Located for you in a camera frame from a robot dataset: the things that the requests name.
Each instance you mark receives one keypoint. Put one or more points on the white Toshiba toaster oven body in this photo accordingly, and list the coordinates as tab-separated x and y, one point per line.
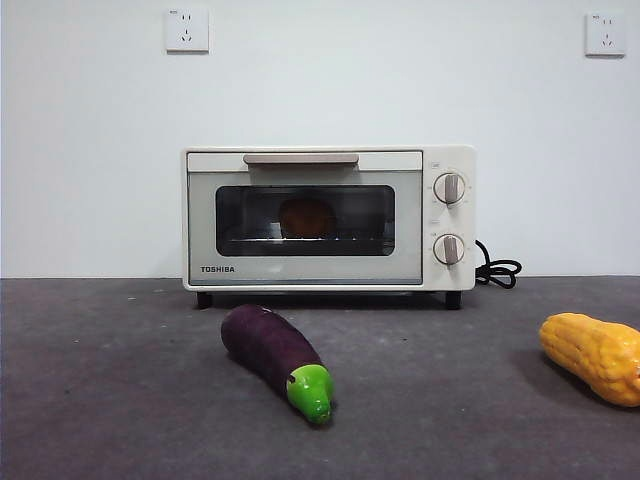
450	220

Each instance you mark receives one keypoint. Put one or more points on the purple eggplant with green stem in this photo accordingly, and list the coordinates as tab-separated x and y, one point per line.
270	350

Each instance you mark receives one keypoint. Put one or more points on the brown potato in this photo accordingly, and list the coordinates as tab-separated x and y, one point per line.
306	217

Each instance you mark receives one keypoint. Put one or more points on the yellow corn cob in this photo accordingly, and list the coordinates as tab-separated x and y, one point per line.
595	357

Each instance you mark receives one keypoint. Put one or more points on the white wall socket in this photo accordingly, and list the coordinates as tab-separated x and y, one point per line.
605	35
187	30

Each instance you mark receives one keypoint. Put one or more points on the oven timer knob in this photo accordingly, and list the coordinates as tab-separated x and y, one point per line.
449	249

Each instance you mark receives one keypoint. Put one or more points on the oven temperature knob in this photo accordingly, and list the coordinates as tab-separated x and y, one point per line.
450	189

